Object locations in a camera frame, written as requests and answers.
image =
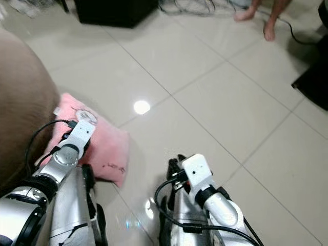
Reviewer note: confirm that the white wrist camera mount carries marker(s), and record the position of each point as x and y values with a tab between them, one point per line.
199	170
83	132

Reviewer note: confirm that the black furniture corner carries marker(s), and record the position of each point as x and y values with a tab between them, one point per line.
312	82

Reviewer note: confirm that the black box cabinet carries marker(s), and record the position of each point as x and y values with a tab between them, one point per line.
115	13

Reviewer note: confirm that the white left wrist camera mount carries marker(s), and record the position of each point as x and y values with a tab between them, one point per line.
83	132

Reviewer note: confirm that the silver right robot leg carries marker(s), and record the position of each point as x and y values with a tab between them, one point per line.
184	233

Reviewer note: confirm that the brown fabric sofa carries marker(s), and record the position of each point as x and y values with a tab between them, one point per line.
25	107

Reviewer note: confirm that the silver left robot leg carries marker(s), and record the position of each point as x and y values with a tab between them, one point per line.
77	205

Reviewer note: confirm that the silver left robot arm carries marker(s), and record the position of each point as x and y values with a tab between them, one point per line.
64	157

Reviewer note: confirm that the pink printed pillow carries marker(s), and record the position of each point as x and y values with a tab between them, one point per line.
107	148

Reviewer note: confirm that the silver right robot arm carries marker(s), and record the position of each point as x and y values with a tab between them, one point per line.
223	210

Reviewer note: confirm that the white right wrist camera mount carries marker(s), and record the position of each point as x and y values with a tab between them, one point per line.
199	170

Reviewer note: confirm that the grey white clutter pile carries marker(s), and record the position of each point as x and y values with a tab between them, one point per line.
31	6

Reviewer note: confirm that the silver robot leg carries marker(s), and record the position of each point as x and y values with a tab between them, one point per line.
77	205
184	233

